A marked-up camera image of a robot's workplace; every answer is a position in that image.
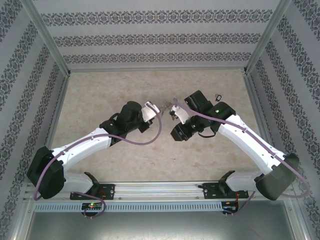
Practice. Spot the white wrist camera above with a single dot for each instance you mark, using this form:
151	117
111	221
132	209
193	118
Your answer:
181	115
150	113

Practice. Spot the small circuit board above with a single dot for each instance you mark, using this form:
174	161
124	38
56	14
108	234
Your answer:
230	207
92	206

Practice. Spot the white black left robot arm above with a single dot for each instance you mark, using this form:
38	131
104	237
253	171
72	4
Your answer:
82	145

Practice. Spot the aluminium side rail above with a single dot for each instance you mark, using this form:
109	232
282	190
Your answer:
60	100
257	105

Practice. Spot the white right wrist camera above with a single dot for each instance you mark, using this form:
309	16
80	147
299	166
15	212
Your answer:
181	115

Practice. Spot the aluminium frame post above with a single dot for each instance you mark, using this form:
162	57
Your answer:
298	225
267	35
45	35
20	220

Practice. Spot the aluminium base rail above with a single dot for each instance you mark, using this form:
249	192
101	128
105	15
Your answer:
160	190

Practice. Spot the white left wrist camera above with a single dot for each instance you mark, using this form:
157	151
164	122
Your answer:
150	113

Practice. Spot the black key tag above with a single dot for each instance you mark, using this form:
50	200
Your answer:
219	97

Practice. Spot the grey metal sheet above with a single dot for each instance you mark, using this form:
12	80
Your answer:
160	227

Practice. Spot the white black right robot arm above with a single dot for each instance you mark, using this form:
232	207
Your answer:
245	140

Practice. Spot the black mounting plate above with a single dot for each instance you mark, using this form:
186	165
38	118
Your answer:
107	191
210	191

